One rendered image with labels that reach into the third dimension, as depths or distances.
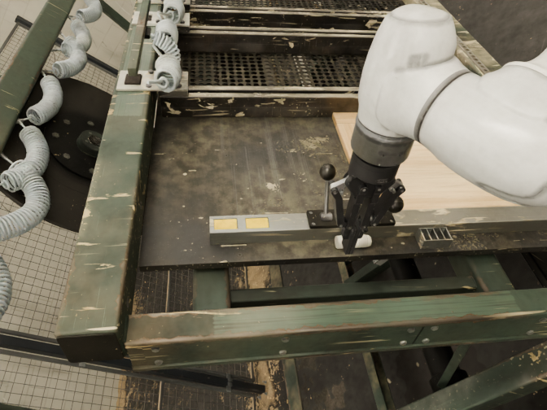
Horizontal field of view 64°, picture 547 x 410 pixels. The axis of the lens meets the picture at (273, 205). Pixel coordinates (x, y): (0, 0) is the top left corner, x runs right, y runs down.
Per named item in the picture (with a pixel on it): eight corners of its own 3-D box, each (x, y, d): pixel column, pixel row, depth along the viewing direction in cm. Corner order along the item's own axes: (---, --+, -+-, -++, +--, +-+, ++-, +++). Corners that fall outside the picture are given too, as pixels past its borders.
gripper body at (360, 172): (357, 167, 63) (345, 211, 70) (413, 166, 64) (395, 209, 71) (345, 136, 68) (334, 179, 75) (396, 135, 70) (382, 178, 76)
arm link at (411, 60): (336, 111, 63) (404, 162, 56) (360, -1, 52) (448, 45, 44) (388, 92, 67) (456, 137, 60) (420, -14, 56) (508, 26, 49)
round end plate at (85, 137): (187, 258, 155) (-80, 166, 114) (178, 267, 158) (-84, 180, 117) (190, 126, 210) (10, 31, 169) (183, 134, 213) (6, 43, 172)
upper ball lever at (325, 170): (335, 224, 97) (339, 164, 93) (319, 224, 97) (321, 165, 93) (331, 219, 101) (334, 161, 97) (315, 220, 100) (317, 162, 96)
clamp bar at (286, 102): (500, 119, 142) (538, 50, 125) (122, 121, 125) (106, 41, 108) (486, 102, 149) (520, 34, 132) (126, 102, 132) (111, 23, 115)
